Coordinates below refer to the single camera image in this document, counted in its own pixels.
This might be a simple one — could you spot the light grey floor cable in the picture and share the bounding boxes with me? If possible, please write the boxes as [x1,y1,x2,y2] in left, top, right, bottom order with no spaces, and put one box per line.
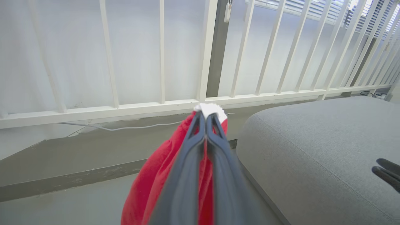
[58,112,235,132]

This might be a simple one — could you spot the white window blinds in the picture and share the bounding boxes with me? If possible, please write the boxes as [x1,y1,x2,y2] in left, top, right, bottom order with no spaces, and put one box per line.
[247,0,400,38]

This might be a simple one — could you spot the white hanging cord pull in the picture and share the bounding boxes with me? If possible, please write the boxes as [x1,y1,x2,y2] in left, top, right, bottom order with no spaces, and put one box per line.
[224,0,232,23]

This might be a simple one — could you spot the thin black floor cable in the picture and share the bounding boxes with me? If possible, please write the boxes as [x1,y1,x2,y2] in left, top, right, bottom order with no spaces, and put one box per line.
[359,91,386,100]

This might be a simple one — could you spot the red jersey with number print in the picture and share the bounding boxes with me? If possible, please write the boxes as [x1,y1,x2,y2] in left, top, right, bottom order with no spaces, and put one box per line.
[121,103,228,225]

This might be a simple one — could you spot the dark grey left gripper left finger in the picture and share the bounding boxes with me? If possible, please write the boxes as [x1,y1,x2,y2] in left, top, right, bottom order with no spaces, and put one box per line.
[148,112,206,225]

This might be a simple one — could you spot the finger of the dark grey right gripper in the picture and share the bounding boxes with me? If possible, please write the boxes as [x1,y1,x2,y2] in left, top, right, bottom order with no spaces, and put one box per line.
[372,166,400,193]
[376,158,400,177]

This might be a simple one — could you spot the grey fabric sofa seat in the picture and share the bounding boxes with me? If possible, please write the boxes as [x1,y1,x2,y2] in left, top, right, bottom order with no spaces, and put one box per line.
[236,95,400,225]

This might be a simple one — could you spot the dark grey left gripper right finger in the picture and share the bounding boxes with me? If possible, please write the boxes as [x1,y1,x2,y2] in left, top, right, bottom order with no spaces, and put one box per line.
[206,113,261,225]

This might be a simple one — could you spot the white metal railing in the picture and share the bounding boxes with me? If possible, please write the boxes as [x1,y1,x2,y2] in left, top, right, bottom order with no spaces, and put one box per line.
[0,0,400,129]

